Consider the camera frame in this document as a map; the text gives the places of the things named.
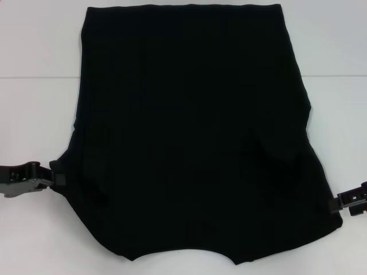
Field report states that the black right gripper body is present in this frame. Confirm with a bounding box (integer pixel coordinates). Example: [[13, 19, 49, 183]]
[[352, 180, 367, 207]]

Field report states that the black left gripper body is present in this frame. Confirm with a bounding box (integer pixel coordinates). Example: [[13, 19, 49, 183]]
[[0, 161, 41, 199]]

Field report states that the black shirt with FREE print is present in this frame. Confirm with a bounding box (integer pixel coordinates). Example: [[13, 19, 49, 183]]
[[49, 3, 344, 260]]

